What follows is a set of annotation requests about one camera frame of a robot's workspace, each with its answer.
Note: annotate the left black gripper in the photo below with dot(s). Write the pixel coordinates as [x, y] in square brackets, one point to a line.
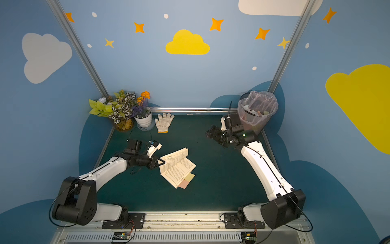
[154, 162]

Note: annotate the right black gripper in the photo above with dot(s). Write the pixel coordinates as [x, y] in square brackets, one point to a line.
[221, 135]

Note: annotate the dark blue book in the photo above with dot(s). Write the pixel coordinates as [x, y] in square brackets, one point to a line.
[177, 167]

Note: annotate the yellow sticky note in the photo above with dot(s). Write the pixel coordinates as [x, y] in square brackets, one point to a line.
[189, 177]

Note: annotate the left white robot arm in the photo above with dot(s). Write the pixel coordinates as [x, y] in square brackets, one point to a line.
[77, 201]

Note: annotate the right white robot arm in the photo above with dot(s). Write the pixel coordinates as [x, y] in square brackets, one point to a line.
[285, 203]

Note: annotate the pink sticky note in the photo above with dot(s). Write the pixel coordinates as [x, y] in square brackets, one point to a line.
[184, 184]

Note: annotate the trash bin with plastic bag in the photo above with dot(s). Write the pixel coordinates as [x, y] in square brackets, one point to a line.
[255, 109]

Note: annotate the white work glove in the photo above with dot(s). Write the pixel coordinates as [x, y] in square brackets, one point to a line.
[163, 122]

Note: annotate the white pot with flowers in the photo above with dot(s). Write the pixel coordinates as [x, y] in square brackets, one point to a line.
[141, 111]

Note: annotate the green leafy plant pot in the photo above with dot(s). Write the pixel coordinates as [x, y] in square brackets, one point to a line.
[118, 109]

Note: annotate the left green circuit board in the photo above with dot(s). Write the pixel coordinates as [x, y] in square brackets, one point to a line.
[121, 237]

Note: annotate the green circuit board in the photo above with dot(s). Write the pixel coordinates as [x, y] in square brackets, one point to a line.
[121, 237]
[248, 238]

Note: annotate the right green circuit board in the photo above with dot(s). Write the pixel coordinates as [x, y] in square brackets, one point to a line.
[248, 238]

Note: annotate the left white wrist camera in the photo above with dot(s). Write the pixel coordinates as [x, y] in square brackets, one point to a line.
[153, 147]

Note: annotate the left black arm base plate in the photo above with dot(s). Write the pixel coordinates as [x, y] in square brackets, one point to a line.
[134, 220]

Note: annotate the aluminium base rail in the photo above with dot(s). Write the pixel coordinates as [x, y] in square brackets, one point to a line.
[184, 227]

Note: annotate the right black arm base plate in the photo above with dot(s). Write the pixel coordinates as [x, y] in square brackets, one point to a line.
[236, 220]

